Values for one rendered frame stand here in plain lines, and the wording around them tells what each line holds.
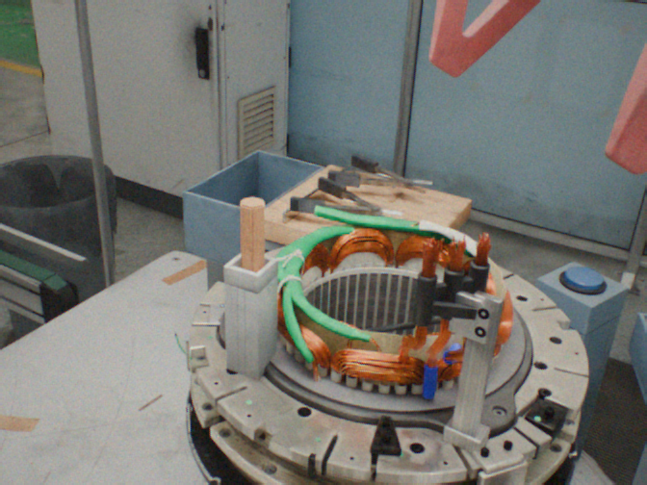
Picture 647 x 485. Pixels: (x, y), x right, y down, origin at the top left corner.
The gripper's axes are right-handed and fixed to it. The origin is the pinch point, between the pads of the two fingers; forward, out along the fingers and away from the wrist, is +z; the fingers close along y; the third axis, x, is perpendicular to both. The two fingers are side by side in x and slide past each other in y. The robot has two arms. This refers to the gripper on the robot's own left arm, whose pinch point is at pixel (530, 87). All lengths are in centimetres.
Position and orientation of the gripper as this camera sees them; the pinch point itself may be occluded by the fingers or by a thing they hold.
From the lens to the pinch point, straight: 25.1
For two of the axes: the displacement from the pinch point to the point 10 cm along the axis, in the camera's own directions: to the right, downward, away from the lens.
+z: -5.0, 8.3, 2.4
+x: 7.8, 3.1, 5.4
